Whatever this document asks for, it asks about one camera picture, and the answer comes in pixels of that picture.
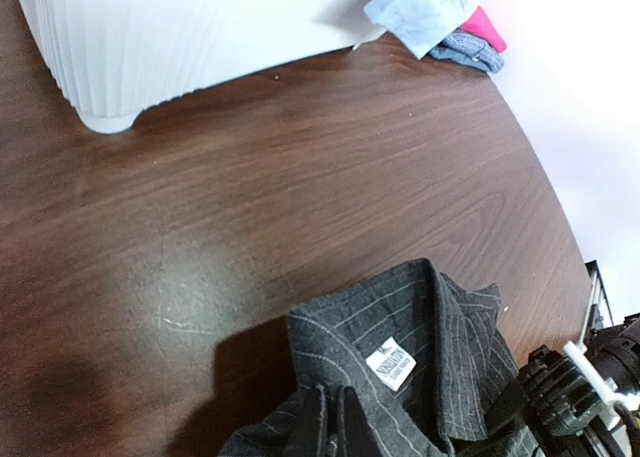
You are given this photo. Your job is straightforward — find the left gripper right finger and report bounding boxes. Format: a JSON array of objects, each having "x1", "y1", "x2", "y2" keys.
[{"x1": 336, "y1": 387, "x2": 382, "y2": 457}]

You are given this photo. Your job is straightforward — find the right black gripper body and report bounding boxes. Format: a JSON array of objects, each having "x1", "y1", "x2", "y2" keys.
[{"x1": 485, "y1": 346, "x2": 620, "y2": 456}]

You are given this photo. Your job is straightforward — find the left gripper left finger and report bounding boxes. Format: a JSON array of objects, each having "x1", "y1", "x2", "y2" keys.
[{"x1": 283, "y1": 385, "x2": 328, "y2": 457}]

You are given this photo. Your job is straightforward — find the black striped shirt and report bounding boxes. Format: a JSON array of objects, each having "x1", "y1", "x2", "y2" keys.
[{"x1": 221, "y1": 259, "x2": 539, "y2": 456}]

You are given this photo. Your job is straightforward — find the red t-shirt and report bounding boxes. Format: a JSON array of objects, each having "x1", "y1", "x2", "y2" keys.
[{"x1": 459, "y1": 6, "x2": 508, "y2": 54}]

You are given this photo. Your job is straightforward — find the white plastic laundry bin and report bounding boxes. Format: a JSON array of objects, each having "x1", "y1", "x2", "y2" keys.
[{"x1": 18, "y1": 0, "x2": 382, "y2": 134}]

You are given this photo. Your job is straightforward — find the folded blue checkered shirt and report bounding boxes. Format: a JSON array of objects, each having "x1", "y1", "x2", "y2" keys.
[{"x1": 428, "y1": 30, "x2": 504, "y2": 74}]

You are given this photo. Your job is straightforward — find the light blue shirt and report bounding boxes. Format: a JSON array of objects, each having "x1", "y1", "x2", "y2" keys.
[{"x1": 364, "y1": 0, "x2": 478, "y2": 59}]

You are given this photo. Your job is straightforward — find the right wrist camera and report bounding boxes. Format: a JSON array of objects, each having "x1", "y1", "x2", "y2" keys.
[{"x1": 563, "y1": 341, "x2": 639, "y2": 412}]

